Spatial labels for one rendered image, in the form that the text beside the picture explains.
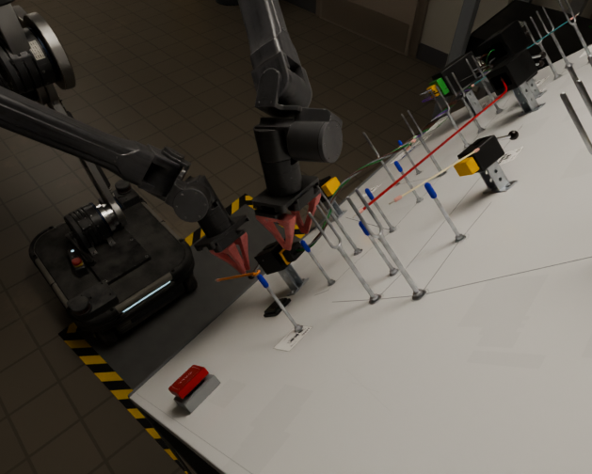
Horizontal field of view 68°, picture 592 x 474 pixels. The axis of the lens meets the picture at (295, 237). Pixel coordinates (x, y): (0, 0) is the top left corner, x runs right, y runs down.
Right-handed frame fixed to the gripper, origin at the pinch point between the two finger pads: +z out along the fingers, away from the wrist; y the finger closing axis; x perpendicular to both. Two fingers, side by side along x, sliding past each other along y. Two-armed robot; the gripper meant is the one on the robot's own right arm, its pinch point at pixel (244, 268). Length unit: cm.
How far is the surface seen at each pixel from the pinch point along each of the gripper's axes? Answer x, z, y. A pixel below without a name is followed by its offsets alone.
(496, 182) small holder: -45.6, -1.8, 14.7
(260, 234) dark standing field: 110, 33, 82
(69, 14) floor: 352, -172, 187
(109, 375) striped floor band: 115, 39, -13
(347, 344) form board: -37.4, 1.1, -15.4
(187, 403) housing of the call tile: -15.5, 3.4, -27.5
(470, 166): -44.2, -6.0, 12.2
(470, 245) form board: -46.4, -0.4, 1.1
